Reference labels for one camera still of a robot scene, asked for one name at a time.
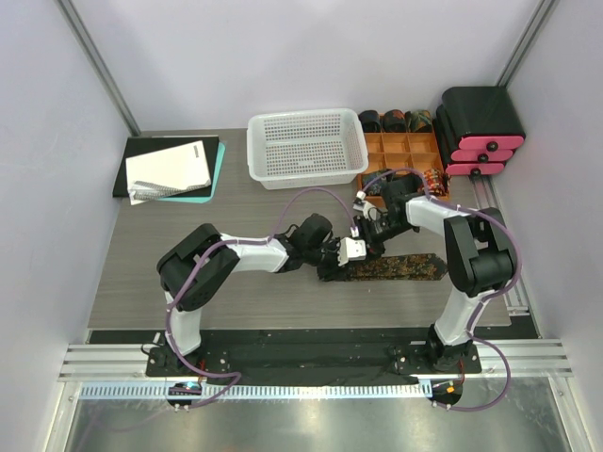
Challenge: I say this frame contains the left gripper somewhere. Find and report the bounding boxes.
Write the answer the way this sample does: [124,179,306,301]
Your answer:
[305,238,351,283]

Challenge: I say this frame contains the black key-pattern tie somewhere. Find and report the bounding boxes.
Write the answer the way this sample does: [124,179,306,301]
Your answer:
[340,253,448,282]

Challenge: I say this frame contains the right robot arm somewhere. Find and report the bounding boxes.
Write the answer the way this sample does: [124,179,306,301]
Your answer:
[353,174,522,372]

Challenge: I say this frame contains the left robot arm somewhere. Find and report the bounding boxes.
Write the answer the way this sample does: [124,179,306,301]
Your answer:
[156,214,345,376]

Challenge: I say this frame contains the rolled blue floral tie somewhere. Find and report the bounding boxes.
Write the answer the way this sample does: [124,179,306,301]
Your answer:
[361,169,392,197]

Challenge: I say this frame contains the rolled plain black tie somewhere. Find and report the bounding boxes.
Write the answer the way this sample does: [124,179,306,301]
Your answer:
[392,173,423,195]

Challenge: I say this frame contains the rolled red patterned tie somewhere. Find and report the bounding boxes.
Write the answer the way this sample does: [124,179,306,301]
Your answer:
[424,168,448,197]

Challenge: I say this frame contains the orange compartment tray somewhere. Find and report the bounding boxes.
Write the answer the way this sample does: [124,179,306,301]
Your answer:
[357,132,449,201]

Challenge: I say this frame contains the rolled black tie back-left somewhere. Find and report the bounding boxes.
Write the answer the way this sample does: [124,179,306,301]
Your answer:
[358,110,382,134]

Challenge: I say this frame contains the rolled orange-black tie back-middle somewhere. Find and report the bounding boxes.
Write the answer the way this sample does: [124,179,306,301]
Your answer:
[382,109,407,133]

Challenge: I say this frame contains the white plastic basket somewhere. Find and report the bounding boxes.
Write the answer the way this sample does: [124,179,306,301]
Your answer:
[246,108,368,190]

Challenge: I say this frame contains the rolled green tie back-right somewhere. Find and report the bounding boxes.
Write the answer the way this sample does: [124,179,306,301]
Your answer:
[405,109,432,133]

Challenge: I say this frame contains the black pink drawer unit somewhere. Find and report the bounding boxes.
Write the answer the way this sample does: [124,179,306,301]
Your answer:
[433,86,526,177]

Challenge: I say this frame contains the teal folder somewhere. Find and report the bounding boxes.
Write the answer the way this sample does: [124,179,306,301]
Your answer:
[162,136,226,204]

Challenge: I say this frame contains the white notebook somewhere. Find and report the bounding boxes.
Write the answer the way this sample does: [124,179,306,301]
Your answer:
[125,140,211,192]

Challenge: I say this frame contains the black folder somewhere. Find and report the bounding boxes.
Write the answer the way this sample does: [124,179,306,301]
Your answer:
[112,136,208,199]

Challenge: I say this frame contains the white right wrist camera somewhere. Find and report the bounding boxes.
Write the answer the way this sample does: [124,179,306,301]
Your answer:
[352,190,374,218]

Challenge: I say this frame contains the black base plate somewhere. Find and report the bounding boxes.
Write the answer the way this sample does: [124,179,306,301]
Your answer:
[145,328,482,387]

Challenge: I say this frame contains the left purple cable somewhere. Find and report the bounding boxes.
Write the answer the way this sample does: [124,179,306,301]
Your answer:
[164,186,360,432]

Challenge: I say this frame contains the white slotted cable duct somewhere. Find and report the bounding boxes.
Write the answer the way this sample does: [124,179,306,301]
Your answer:
[79,380,432,401]

